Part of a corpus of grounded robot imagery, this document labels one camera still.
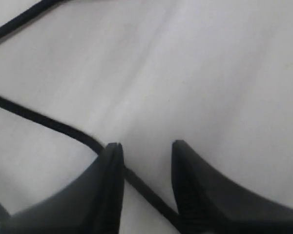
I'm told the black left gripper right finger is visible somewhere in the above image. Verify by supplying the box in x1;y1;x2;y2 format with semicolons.
171;140;293;234

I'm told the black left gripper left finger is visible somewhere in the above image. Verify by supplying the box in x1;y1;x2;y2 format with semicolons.
0;143;124;234

